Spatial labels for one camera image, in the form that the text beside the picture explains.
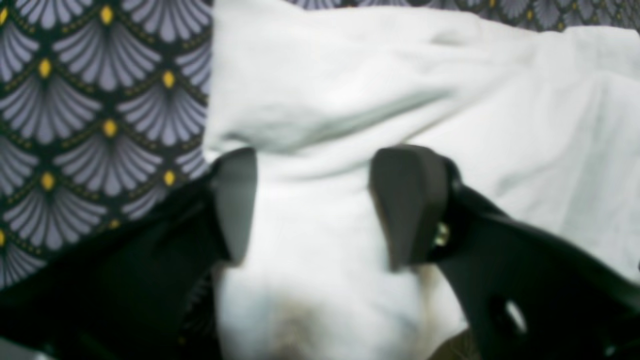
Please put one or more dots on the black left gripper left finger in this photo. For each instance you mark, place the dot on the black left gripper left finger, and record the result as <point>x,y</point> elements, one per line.
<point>143,291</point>

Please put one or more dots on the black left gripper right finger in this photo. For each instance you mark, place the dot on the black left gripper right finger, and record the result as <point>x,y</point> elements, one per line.
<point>526,294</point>

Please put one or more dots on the white T-shirt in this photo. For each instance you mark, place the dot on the white T-shirt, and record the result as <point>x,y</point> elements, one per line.
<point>544,124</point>

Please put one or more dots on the patterned table cloth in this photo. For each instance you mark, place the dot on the patterned table cloth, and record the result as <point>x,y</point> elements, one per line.
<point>103,101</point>

